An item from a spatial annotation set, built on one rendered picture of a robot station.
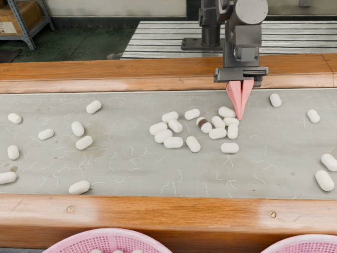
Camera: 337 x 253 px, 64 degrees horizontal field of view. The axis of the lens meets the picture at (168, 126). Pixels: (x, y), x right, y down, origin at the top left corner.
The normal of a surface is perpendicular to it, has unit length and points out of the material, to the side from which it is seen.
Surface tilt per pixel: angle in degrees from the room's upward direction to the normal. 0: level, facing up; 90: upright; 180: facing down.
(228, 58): 41
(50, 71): 0
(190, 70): 0
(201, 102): 0
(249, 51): 76
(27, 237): 90
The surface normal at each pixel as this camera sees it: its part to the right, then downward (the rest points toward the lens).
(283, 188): -0.07, -0.71
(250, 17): -0.03, -0.08
